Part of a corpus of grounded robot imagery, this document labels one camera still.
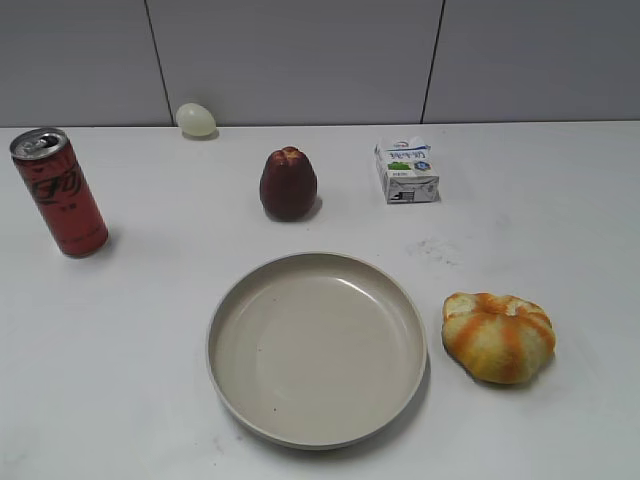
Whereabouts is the dark red wax apple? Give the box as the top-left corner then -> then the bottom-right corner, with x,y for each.
259,146 -> 317,221

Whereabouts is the red cola can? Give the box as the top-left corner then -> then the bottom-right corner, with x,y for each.
10,127 -> 109,258

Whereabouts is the beige round plate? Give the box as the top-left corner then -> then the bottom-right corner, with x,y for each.
207,252 -> 428,450

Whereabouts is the small white milk carton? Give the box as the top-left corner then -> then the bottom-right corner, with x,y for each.
374,136 -> 440,204

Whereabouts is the peeled orange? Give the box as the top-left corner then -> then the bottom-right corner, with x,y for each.
441,292 -> 556,385

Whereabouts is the white egg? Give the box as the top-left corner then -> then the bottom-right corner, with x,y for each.
175,103 -> 217,137

